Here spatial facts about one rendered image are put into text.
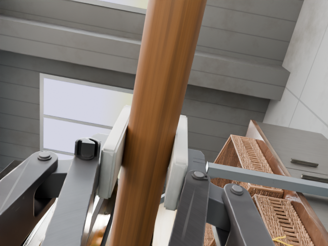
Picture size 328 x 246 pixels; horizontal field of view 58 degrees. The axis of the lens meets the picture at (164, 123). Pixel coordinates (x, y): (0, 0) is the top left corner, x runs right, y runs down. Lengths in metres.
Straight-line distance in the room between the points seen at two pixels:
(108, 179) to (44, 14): 3.36
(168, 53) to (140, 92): 0.03
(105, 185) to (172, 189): 0.04
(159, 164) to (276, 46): 3.21
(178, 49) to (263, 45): 3.18
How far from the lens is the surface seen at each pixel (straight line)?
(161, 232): 1.76
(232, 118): 3.50
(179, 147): 0.16
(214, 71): 3.01
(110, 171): 0.16
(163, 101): 0.16
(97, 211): 1.57
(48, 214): 1.79
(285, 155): 1.65
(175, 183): 0.15
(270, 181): 1.26
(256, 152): 1.71
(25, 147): 4.14
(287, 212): 1.29
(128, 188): 0.19
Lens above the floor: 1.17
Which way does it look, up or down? 1 degrees down
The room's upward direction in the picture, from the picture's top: 80 degrees counter-clockwise
